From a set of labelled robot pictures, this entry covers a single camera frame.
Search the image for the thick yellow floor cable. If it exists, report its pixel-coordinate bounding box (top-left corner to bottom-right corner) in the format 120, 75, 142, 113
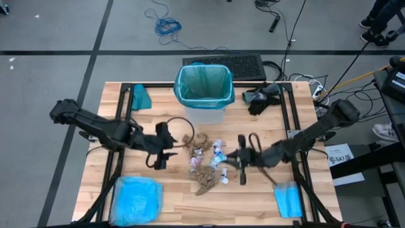
316, 56, 405, 99

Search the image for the large folded blue bag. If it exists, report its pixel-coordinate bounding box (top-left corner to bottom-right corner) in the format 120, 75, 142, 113
108, 175, 165, 227

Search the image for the gray side table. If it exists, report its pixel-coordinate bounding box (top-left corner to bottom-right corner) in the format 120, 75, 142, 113
373, 68, 405, 149

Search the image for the small folded blue bag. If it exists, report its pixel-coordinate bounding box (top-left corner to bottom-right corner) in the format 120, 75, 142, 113
272, 180, 304, 219

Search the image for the black device with label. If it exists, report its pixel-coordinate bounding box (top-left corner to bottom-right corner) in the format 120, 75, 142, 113
379, 67, 405, 105

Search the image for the black power bar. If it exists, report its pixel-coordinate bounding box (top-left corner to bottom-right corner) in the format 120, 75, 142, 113
268, 15, 282, 34

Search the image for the person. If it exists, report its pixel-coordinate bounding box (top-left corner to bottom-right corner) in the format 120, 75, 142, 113
359, 0, 405, 49

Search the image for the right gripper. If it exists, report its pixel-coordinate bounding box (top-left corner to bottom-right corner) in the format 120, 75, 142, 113
225, 134, 279, 187

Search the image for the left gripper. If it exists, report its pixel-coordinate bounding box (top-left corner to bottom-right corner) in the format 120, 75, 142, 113
135, 121, 179, 171

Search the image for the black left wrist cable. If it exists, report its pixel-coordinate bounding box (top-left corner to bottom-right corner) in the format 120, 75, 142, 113
165, 115, 196, 149

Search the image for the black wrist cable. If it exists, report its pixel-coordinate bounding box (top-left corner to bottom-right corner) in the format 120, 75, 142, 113
247, 132, 280, 187
165, 115, 196, 149

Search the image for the black perforated panel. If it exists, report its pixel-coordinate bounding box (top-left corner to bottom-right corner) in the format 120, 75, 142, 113
182, 53, 268, 82

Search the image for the long black slanted cable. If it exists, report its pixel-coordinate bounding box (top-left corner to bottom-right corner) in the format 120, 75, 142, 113
316, 41, 371, 104

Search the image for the white paper sign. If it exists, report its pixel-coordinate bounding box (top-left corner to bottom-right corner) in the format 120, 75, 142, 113
324, 143, 366, 187

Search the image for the teal plastic trash bag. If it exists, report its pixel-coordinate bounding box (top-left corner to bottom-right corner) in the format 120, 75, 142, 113
173, 62, 236, 110

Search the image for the large brown paper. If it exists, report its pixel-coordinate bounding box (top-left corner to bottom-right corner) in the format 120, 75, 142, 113
189, 165, 220, 191

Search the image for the black floor cable bundle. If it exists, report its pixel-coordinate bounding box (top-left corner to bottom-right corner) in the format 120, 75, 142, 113
262, 60, 286, 82

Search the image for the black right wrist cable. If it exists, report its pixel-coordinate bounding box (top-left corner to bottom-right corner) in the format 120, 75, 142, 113
247, 132, 280, 187

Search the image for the black round device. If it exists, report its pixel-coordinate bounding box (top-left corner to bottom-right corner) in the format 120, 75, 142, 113
389, 55, 403, 69

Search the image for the white plastic trash bin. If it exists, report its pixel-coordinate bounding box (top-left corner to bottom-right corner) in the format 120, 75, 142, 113
184, 105, 227, 125

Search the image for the black metal beam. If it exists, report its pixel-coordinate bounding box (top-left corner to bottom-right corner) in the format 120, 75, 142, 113
328, 141, 405, 180

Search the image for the black glove gray cuff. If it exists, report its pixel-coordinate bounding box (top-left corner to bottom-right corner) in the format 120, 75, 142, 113
248, 81, 283, 116

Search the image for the white power strip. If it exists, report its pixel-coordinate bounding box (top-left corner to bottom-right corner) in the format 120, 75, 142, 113
311, 84, 325, 100

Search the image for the blue coiled cable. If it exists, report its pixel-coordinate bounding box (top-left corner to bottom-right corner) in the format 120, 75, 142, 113
144, 0, 243, 54

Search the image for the thin black hanging cable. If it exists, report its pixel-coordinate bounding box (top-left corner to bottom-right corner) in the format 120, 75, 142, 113
280, 0, 308, 80

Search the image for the person's white shoe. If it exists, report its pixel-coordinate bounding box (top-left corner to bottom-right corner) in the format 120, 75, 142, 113
371, 122, 400, 143

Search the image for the black tangled cord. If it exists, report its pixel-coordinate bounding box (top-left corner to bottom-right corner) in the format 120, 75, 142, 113
254, 0, 287, 20

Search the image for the folded teal bag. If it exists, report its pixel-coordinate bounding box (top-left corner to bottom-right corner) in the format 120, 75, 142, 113
130, 83, 153, 111

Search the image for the black aluminium table frame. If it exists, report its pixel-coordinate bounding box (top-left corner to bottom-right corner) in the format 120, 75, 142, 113
75, 81, 344, 228

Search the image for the office chair caster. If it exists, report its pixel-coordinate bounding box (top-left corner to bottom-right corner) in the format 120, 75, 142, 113
386, 25, 405, 42

